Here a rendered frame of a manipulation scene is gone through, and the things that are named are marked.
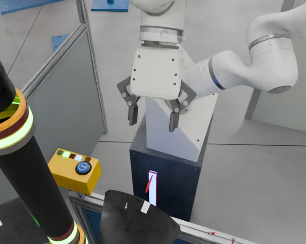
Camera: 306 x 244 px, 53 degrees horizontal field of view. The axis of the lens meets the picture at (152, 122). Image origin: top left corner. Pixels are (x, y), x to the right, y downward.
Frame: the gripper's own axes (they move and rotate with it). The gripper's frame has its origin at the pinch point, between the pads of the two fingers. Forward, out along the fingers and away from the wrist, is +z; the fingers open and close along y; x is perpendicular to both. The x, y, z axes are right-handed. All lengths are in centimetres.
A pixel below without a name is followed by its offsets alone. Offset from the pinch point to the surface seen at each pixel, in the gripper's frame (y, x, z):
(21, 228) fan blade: 18.8, 16.4, 20.2
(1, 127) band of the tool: -1.9, 44.5, -8.4
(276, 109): -47, -199, 21
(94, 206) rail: 31, -41, 47
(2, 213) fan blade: 22.3, 17.3, 17.4
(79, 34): 73, -98, -20
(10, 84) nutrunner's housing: -1.9, 43.7, -11.1
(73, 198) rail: 40, -41, 45
